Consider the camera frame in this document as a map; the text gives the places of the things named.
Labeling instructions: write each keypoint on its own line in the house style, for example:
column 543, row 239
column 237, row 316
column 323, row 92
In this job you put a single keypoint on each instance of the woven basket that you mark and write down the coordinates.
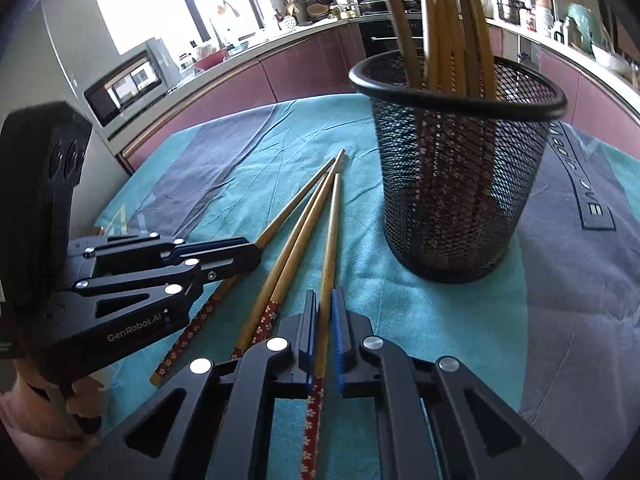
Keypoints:
column 318, row 10

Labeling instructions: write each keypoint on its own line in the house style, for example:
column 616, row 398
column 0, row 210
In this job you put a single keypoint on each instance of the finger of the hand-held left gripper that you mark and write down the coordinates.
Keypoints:
column 230, row 267
column 200, row 248

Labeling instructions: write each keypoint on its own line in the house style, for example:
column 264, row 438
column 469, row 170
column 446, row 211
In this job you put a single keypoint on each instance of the built-in black oven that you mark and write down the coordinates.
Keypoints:
column 372, row 37

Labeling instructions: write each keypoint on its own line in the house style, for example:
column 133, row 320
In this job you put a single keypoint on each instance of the grey refrigerator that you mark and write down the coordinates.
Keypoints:
column 45, row 60

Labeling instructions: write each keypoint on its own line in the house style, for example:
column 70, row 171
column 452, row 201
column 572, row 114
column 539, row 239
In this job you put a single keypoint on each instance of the person's left hand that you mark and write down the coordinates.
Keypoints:
column 40, row 410

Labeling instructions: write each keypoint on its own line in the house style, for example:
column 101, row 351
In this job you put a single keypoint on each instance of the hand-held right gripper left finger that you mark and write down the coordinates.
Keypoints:
column 312, row 332

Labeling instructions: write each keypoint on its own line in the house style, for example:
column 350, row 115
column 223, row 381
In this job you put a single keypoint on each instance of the green appliance under plastic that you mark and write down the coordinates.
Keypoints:
column 587, row 25

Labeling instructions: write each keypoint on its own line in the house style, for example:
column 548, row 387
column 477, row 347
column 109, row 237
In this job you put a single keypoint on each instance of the white microwave oven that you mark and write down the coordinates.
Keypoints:
column 125, row 90

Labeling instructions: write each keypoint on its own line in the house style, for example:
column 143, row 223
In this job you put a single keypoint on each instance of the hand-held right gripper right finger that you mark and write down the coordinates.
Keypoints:
column 339, row 340

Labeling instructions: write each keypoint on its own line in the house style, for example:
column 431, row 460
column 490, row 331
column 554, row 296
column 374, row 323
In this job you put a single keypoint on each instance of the stainless steel steamer pot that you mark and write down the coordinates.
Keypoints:
column 509, row 9

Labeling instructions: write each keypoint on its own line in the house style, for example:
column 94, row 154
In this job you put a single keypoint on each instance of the pink base cabinet run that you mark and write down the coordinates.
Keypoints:
column 495, row 41
column 225, row 90
column 600, row 100

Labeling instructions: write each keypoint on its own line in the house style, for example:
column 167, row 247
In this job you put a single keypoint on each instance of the teal grey printed tablecloth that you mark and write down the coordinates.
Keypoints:
column 225, row 170

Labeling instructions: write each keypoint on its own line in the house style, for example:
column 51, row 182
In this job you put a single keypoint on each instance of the black mesh utensil holder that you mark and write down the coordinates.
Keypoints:
column 400, row 200

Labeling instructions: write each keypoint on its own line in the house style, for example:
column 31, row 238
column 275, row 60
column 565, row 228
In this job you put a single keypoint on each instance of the white dotted utensil jar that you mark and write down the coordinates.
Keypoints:
column 287, row 22

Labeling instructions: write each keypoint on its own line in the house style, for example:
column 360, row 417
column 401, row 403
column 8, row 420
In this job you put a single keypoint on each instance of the kitchen window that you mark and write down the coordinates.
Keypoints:
column 140, row 0

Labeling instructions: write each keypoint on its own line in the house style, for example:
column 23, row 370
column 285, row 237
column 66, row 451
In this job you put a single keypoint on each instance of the beige hanging cloth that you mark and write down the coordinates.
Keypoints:
column 226, row 15

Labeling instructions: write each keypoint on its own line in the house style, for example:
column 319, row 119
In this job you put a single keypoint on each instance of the black lidded wok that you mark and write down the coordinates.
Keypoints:
column 374, row 6

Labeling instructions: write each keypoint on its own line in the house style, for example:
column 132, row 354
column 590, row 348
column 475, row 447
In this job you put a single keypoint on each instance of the pink bowl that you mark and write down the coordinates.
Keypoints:
column 211, row 59

